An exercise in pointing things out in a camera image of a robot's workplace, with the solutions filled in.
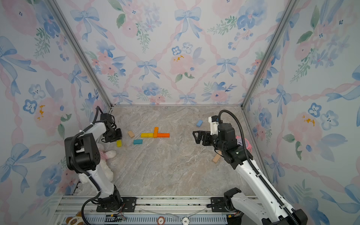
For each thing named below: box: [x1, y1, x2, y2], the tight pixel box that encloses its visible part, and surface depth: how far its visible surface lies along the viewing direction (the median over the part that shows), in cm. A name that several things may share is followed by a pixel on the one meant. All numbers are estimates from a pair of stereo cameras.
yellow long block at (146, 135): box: [140, 133, 154, 138], surface depth 103 cm
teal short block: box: [133, 139, 143, 145], surface depth 102 cm
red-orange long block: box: [157, 133, 171, 138], surface depth 103 cm
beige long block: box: [212, 150, 222, 164], surface depth 92 cm
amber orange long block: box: [153, 126, 159, 138], surface depth 106 cm
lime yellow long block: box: [116, 139, 123, 148], surface depth 96 cm
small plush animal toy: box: [65, 210, 85, 225], surface depth 68 cm
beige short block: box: [127, 130, 135, 139], surface depth 105 cm
